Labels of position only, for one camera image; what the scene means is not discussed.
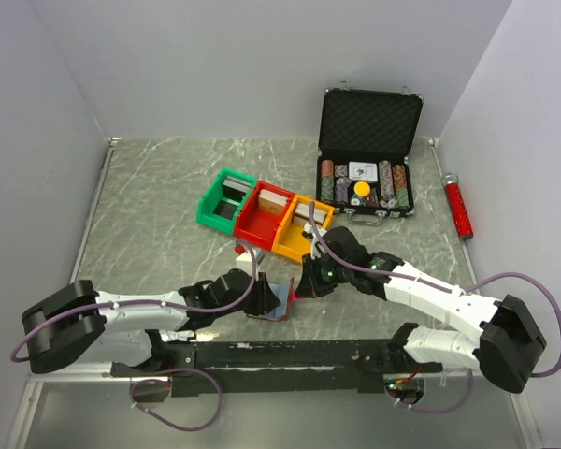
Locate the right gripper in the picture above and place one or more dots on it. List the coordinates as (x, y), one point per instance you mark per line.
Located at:
(310, 285)

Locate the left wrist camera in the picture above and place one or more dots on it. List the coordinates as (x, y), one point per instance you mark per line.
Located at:
(248, 256)

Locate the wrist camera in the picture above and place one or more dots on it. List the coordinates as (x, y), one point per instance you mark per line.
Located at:
(248, 256)
(312, 234)

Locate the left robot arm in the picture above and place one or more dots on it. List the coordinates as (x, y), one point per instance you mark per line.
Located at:
(79, 323)

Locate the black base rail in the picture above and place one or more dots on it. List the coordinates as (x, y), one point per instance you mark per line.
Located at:
(271, 366)

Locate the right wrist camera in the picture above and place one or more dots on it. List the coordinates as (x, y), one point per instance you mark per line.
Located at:
(312, 234)

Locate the cards in green bin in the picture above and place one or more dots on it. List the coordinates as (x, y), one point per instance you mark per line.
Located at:
(235, 189)

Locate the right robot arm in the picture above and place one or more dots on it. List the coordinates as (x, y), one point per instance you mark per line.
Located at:
(497, 337)

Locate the black VIP card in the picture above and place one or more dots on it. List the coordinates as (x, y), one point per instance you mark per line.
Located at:
(226, 209)

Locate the cartoon sticker tag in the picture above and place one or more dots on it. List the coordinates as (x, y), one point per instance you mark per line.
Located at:
(182, 336)

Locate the green plastic bin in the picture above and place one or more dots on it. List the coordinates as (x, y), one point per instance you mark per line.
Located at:
(213, 195)

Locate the cards in yellow bin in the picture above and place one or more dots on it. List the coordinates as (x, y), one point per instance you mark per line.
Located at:
(301, 215)

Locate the red leather card holder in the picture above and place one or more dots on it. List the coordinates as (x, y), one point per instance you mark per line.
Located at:
(284, 294)

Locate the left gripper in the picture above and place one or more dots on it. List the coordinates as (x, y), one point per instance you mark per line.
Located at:
(266, 300)

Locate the cards in red bin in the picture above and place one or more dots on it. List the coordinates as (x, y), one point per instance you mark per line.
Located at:
(271, 202)

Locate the red plastic bin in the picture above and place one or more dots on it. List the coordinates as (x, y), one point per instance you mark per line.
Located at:
(257, 227)

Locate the red glitter tube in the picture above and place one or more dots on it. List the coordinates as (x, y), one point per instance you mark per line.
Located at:
(457, 205)

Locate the black poker chip case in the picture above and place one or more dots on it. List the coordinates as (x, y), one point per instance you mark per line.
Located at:
(367, 126)

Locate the yellow dealer chip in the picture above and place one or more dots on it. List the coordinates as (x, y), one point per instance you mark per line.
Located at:
(362, 189)

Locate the white playing card deck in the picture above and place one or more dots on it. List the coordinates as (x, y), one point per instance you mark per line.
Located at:
(363, 171)

